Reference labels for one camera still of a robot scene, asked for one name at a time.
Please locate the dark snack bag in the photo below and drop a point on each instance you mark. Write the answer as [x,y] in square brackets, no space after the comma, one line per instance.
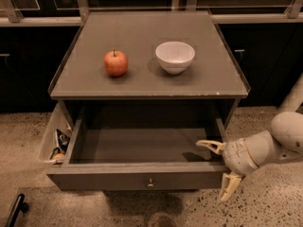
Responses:
[62,141]

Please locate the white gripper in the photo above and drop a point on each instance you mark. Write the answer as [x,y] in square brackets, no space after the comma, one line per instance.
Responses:
[237,156]

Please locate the dark wall cabinets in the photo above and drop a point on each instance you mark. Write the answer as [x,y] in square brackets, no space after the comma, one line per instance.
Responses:
[270,57]

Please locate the red apple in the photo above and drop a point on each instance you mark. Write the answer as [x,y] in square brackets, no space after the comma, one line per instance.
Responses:
[115,63]

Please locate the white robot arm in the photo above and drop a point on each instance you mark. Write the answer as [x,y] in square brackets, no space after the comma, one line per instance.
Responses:
[281,144]

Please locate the metal window frame rail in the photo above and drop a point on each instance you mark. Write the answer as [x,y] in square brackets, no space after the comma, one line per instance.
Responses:
[76,12]

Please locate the grey top drawer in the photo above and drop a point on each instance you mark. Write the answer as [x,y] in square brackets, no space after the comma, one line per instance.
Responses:
[141,148]

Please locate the black handle bar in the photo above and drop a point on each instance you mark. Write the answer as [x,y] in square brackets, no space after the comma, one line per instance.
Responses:
[18,206]

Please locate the white ceramic bowl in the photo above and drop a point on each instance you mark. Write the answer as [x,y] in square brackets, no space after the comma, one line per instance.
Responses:
[175,57]

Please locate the grey drawer cabinet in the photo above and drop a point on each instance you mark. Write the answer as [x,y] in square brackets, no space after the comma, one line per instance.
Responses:
[214,73]

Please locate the translucent plastic bin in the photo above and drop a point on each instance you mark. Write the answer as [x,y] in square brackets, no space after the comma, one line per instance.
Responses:
[57,121]

